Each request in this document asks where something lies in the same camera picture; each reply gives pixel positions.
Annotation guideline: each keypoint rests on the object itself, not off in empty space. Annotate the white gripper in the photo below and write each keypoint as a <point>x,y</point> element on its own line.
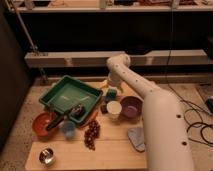
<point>113,80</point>

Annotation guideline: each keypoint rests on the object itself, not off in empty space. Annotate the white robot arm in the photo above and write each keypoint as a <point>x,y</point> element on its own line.
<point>166,139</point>

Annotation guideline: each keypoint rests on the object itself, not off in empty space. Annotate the purple bowl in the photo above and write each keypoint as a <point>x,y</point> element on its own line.
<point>131,107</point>

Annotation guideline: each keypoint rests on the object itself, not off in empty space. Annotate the red bowl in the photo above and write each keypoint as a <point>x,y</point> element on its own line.
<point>41,122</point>

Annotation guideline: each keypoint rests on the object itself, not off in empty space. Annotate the small metal bowl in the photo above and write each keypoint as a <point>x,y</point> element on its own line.
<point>46,157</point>

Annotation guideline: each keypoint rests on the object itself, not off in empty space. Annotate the white cup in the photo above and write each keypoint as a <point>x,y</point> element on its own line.
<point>114,109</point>

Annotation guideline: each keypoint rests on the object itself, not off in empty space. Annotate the small dark cube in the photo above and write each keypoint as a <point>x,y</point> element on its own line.
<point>103,109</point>

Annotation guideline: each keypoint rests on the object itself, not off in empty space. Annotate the orange carrot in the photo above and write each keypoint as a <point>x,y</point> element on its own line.
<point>90,119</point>

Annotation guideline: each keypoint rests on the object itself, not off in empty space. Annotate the black object on shelf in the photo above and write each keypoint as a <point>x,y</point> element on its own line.
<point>138,49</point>

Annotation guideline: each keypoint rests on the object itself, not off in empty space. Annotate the green plastic tray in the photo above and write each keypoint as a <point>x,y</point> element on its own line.
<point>69,92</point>

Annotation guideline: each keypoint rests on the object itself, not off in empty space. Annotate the bunch of dark grapes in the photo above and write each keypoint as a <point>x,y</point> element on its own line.
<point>91,134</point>

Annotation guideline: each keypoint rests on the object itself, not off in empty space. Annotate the grey blue cloth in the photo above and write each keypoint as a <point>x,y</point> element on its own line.
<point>136,137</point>

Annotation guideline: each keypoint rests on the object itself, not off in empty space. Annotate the blue plastic cup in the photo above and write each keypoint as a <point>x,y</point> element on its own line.
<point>68,129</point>

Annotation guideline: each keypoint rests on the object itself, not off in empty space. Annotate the upper white shelf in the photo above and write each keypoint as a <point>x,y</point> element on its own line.
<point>110,5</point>

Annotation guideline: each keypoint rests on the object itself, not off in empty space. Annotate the white shelf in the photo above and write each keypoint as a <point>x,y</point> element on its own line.
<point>98,58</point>
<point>110,5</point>

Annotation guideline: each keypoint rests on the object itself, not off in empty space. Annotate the lower white shelf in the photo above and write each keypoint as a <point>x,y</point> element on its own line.
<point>98,58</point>

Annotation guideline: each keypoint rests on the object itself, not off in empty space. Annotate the metal diagonal shelf brace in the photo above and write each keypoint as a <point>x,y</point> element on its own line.
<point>33,47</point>

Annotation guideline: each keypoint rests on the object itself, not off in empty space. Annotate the black handled ladle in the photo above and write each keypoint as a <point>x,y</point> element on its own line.
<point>75,112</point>

